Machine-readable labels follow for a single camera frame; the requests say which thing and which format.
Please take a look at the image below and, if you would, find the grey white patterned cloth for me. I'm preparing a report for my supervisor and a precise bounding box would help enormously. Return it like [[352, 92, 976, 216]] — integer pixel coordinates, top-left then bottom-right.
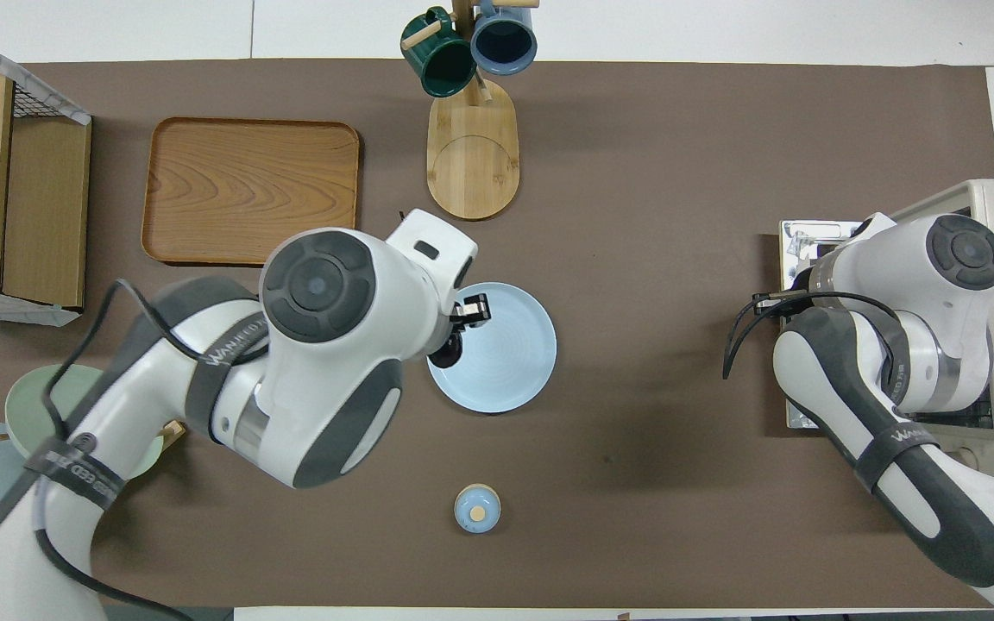
[[0, 22, 92, 126]]

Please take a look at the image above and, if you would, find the dark green ceramic mug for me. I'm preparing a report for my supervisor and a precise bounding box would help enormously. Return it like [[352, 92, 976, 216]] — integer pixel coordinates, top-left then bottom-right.
[[400, 7, 477, 98]]

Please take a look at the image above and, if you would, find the wooden serving tray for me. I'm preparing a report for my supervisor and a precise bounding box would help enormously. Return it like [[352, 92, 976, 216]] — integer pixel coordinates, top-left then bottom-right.
[[142, 117, 362, 266]]

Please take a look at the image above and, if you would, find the brown table mat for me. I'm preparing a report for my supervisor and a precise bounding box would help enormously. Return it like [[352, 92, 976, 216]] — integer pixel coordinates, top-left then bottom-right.
[[0, 59, 994, 609]]

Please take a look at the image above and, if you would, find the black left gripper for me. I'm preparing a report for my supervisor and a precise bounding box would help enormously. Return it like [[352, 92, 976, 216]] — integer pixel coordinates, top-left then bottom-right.
[[448, 294, 493, 333]]

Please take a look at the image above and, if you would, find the dark purple eggplant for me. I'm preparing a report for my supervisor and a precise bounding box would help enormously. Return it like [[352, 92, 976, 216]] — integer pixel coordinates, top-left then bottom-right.
[[428, 326, 465, 370]]

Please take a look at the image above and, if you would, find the pale green plate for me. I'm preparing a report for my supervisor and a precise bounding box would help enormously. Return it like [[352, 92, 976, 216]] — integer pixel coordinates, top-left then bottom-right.
[[3, 363, 166, 477]]

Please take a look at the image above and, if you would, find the light blue round plate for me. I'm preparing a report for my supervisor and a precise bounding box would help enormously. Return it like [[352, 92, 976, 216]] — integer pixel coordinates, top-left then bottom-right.
[[426, 282, 558, 414]]

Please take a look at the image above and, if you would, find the wooden mug tree stand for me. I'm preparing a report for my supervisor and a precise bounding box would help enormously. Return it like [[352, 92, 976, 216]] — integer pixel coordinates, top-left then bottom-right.
[[402, 0, 541, 221]]

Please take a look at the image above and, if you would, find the wooden stepped shelf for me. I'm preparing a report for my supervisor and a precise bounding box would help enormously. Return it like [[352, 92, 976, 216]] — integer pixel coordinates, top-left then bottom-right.
[[0, 65, 92, 311]]

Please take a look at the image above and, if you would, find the blue ceramic mug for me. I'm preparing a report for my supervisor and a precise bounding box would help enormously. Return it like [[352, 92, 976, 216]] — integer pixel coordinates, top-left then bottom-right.
[[470, 0, 538, 76]]

